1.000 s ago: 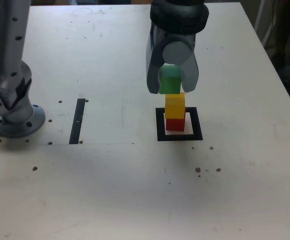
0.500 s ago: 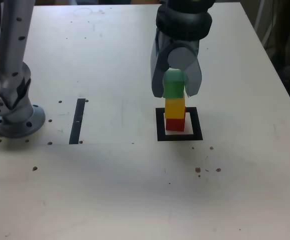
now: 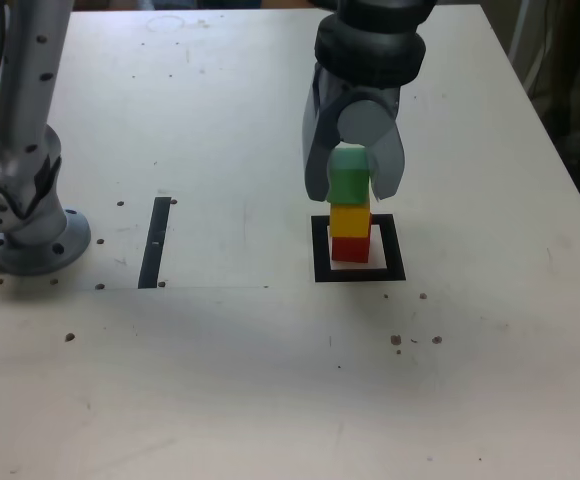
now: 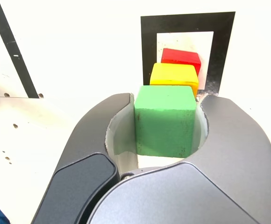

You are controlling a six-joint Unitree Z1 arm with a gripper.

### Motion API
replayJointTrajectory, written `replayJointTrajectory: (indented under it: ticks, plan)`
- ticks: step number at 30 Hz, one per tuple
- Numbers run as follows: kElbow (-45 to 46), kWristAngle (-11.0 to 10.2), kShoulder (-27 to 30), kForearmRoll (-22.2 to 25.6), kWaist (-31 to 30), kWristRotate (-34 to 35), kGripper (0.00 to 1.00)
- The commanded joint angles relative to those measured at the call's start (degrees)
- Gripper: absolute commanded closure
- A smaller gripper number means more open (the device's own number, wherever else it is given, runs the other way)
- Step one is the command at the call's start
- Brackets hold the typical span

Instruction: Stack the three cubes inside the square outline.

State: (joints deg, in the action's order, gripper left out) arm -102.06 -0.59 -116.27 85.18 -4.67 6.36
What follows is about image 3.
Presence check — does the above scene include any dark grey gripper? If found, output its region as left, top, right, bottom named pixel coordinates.
left=301, top=64, right=407, bottom=203

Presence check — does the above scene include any green cube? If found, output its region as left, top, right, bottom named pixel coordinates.
left=327, top=146, right=375, bottom=206

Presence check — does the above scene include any yellow cube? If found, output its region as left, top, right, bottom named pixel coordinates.
left=329, top=202, right=372, bottom=239

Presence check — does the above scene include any red cube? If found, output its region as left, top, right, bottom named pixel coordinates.
left=330, top=234, right=372, bottom=265

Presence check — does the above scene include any black tape square outline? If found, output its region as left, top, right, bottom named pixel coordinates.
left=310, top=213, right=407, bottom=284

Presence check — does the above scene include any black tape strip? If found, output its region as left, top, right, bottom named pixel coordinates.
left=137, top=196, right=171, bottom=290

